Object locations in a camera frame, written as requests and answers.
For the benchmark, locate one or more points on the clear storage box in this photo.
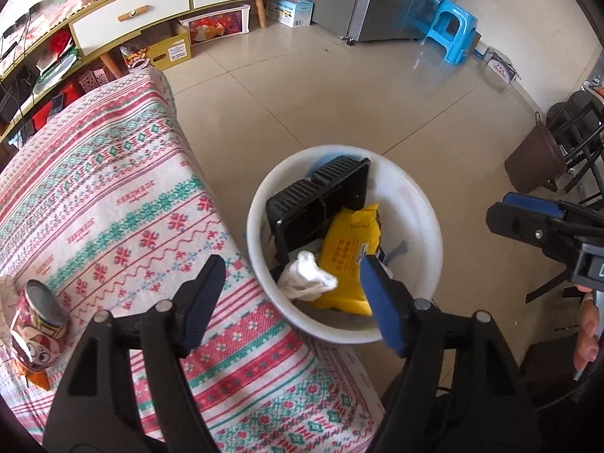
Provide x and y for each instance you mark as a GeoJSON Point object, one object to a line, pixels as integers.
{"type": "Point", "coordinates": [217, 26]}

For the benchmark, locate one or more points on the pink patterned boxes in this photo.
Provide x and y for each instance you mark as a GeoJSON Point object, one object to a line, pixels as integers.
{"type": "Point", "coordinates": [96, 80]}

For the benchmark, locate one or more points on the blue plastic stool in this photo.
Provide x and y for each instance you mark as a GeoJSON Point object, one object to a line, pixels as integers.
{"type": "Point", "coordinates": [448, 23]}

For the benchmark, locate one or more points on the blue white cardboard box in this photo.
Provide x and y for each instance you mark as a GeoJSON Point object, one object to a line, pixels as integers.
{"type": "Point", "coordinates": [292, 12]}

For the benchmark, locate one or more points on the yellow snack wrapper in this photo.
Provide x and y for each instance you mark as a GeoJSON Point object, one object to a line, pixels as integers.
{"type": "Point", "coordinates": [344, 255]}

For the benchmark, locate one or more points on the pink patterned mat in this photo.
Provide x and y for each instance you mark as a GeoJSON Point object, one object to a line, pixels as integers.
{"type": "Point", "coordinates": [42, 23]}

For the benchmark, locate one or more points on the white plastic bin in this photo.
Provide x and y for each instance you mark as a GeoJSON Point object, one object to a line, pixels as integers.
{"type": "Point", "coordinates": [415, 226]}

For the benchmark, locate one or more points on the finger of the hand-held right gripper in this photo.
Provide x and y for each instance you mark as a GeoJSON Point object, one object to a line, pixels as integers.
{"type": "Point", "coordinates": [524, 226]}
{"type": "Point", "coordinates": [533, 204]}

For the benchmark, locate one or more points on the person's right hand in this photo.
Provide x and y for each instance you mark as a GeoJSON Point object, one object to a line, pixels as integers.
{"type": "Point", "coordinates": [587, 335]}

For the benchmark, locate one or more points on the red box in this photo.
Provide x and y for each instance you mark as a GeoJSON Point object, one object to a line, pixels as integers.
{"type": "Point", "coordinates": [47, 113]}

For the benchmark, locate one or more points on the open box on floor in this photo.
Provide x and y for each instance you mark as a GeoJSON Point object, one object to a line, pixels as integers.
{"type": "Point", "coordinates": [502, 66]}

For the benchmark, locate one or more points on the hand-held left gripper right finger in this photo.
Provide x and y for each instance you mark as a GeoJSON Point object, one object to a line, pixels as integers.
{"type": "Point", "coordinates": [382, 302]}

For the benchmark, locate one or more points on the black chair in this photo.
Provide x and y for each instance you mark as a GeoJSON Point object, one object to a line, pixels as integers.
{"type": "Point", "coordinates": [578, 132]}

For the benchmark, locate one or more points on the green white bag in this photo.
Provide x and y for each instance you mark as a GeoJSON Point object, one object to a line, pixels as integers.
{"type": "Point", "coordinates": [56, 71]}

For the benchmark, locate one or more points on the black plastic biscuit tray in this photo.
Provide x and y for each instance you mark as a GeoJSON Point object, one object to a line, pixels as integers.
{"type": "Point", "coordinates": [302, 203]}

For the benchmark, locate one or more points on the white tissue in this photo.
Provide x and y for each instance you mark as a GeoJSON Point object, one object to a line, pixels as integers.
{"type": "Point", "coordinates": [306, 273]}

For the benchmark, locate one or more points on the brown bucket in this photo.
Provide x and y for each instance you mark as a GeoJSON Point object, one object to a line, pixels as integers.
{"type": "Point", "coordinates": [533, 155]}

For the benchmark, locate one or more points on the grey refrigerator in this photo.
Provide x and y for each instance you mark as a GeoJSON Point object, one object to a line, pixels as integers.
{"type": "Point", "coordinates": [377, 0]}

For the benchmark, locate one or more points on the red cartoon drink can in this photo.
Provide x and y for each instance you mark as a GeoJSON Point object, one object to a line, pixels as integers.
{"type": "Point", "coordinates": [37, 335]}

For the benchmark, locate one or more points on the wooden television cabinet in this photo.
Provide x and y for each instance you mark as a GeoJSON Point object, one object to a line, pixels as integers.
{"type": "Point", "coordinates": [155, 19]}

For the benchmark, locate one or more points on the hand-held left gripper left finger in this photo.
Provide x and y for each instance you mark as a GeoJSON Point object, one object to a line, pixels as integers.
{"type": "Point", "coordinates": [203, 306]}

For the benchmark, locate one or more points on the yellow cardboard box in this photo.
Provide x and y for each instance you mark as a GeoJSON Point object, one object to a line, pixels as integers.
{"type": "Point", "coordinates": [172, 52]}

